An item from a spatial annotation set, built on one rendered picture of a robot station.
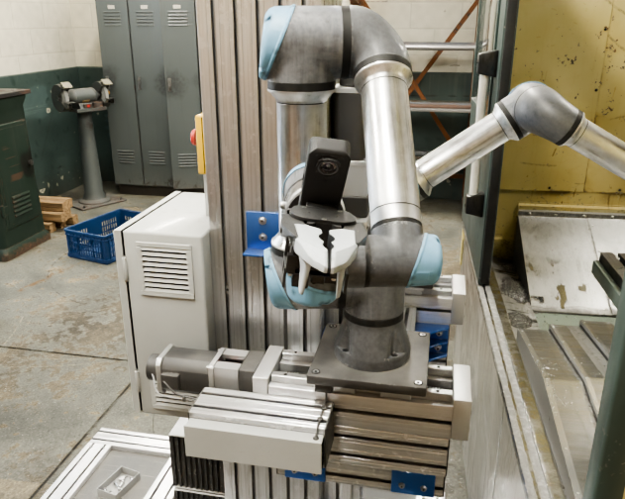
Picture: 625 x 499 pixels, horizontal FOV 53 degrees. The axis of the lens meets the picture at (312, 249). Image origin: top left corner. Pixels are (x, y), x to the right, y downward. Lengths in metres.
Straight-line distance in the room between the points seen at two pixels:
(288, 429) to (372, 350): 0.21
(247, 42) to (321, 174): 0.65
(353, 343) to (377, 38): 0.55
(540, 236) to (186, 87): 4.02
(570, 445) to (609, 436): 0.77
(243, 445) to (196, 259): 0.41
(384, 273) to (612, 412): 0.33
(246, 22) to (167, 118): 4.95
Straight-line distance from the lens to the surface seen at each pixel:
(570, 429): 1.71
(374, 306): 1.17
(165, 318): 1.47
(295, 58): 1.05
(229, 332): 1.50
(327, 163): 0.66
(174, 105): 6.09
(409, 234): 0.89
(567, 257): 2.76
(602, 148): 1.68
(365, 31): 1.05
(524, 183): 2.88
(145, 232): 1.41
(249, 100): 1.30
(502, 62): 2.07
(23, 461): 2.89
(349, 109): 1.34
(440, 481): 1.41
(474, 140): 1.74
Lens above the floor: 1.66
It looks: 20 degrees down
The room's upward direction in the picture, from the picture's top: straight up
